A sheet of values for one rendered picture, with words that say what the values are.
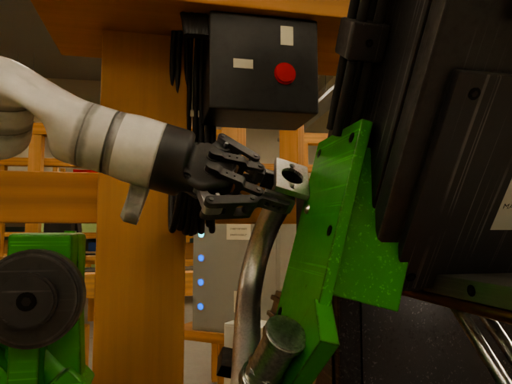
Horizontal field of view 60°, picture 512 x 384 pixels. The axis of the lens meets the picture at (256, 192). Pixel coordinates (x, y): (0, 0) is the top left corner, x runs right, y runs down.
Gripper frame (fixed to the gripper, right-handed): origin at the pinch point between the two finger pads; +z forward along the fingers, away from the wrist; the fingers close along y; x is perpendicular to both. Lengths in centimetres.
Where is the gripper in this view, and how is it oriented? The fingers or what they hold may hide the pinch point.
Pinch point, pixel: (277, 191)
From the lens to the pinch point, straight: 51.5
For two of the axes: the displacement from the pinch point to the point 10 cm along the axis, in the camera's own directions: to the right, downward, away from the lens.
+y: 0.4, -6.3, 7.7
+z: 9.4, 2.8, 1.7
